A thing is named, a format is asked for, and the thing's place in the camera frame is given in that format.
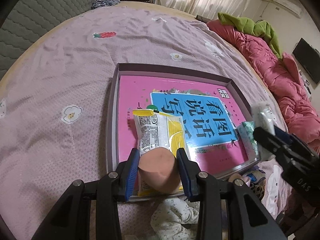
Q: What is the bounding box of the beige plush bunny pink bow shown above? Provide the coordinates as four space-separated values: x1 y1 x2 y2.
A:
228 173 251 186

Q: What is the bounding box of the dark shallow cardboard box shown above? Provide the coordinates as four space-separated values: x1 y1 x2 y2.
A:
105 62 262 203

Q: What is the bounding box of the purple patterned bed quilt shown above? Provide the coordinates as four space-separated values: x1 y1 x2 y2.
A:
1 3 286 239

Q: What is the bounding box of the green floral tissue pack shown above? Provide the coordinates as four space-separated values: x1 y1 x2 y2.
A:
251 101 277 135
237 121 261 160

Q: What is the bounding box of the pink and blue book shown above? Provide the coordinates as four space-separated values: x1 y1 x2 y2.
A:
117 75 248 175

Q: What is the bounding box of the white air conditioner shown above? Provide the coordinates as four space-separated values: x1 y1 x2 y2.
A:
273 0 302 18

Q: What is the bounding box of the green blanket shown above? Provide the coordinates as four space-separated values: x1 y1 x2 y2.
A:
217 12 282 59

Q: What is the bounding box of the yellow white wipes pack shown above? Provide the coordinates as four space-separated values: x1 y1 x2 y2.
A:
133 109 188 196

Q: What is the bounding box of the black television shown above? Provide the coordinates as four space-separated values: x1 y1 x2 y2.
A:
292 38 320 84

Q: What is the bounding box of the pink crumpled comforter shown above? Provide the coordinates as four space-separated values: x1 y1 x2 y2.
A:
207 19 319 152

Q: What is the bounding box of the white floral scrunchie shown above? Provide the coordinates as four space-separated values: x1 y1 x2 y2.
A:
150 198 200 239

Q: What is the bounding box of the cartoon girl wipes pack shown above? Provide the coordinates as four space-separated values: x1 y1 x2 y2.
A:
242 168 266 200

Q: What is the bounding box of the blue patterned cloth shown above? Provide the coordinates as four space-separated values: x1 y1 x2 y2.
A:
91 0 120 10

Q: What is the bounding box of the peach makeup sponge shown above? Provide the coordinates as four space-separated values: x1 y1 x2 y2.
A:
138 147 181 194

